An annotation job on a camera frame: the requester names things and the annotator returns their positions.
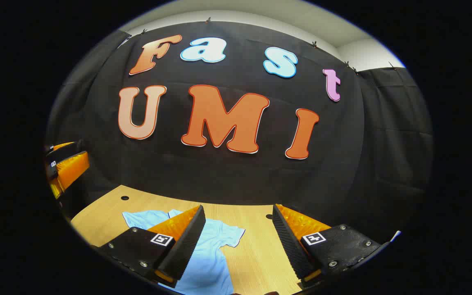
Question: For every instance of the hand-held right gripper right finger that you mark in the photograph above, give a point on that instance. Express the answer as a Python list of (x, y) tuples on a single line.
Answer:
[(291, 246)]

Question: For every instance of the light blue T-shirt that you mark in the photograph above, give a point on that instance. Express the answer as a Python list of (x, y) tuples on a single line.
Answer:
[(211, 254)]

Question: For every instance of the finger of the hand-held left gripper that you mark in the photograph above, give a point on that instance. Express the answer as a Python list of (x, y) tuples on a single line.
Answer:
[(70, 170), (66, 150)]

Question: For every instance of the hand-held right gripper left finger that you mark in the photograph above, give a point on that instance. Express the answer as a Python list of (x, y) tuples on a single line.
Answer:
[(187, 241)]

